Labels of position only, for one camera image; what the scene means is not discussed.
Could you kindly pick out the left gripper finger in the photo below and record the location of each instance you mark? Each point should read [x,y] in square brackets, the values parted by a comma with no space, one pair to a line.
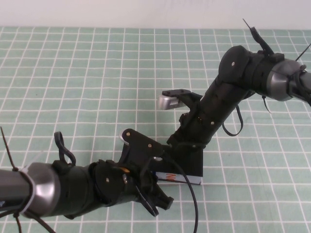
[164,200]
[148,206]

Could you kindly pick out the white zip tie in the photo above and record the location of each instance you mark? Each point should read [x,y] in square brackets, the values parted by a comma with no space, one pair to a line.
[33,193]

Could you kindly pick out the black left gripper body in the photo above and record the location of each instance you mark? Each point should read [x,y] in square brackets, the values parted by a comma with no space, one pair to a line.
[141,184]

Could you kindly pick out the black printed glasses case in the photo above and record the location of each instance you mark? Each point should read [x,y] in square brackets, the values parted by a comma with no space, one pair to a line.
[189,162]

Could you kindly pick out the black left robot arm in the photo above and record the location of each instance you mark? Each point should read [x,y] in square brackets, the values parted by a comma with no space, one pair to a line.
[73,184]

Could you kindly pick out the black left camera bracket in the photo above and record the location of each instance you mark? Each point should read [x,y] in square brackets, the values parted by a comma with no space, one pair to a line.
[141,148]

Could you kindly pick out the black zip tie tail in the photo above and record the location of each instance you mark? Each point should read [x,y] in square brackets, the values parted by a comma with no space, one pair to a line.
[303,52]
[7,146]
[264,102]

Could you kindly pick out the green white checked tablecloth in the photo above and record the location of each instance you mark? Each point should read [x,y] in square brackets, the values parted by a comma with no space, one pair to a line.
[73,72]

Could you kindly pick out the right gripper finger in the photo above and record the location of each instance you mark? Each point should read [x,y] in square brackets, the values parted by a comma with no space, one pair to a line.
[173,143]
[198,147]

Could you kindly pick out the black right camera bracket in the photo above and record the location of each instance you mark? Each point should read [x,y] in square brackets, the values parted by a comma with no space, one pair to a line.
[192,99]

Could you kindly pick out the black camera bracket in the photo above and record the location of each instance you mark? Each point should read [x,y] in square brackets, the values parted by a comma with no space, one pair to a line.
[192,99]
[141,148]

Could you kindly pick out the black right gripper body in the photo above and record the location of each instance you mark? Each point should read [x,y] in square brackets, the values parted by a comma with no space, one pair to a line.
[194,131]

